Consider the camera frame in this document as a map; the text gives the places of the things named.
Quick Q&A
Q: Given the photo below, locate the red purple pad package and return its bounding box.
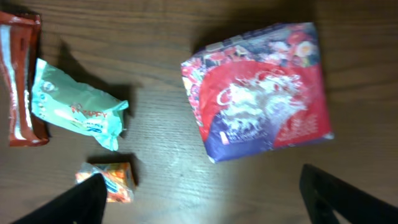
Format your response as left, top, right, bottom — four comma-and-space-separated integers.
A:
181, 22, 334, 163

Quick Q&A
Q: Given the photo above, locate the mint green wipes packet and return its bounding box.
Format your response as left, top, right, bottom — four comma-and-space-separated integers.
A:
31, 58, 129, 151

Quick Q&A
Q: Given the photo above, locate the small orange tissue packet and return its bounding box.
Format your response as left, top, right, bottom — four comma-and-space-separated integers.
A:
75, 162, 135, 203

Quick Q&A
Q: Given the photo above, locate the orange snack bar wrapper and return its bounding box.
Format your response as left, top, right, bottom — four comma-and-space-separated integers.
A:
1, 12, 49, 147

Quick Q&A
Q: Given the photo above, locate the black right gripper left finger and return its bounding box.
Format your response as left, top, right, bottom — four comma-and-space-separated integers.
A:
14, 174, 107, 224

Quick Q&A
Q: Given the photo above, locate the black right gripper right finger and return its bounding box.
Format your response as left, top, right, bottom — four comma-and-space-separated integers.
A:
299, 164, 397, 224

